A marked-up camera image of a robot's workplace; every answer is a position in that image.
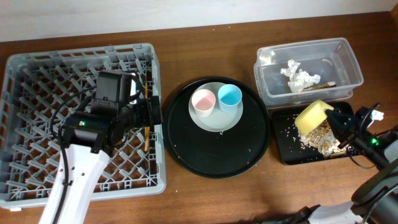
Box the food scraps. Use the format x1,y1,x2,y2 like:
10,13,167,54
281,120,349,158

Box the yellow bowl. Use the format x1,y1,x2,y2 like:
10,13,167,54
295,100,334,135

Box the gold foil wrapper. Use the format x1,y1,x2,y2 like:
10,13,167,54
304,82,336,91

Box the white napkin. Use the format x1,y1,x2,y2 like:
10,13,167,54
280,59,321,93

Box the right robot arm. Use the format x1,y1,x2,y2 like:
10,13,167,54
273,100,397,223

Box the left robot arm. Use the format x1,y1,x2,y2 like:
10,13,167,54
40,70,162,223

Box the grey dishwasher rack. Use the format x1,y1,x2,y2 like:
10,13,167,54
1,43,166,210

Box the pink cup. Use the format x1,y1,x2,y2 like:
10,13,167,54
191,89,216,117

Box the black rectangular tray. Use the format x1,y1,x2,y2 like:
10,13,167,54
271,106,359,165

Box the clear plastic bin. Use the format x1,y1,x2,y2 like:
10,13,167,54
254,38,364,109

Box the grey plate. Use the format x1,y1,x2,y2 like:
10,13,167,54
188,82,243,132

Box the blue cup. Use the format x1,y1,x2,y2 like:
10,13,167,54
217,84,243,113

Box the round black tray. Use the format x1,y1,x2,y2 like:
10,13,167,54
162,77,271,179

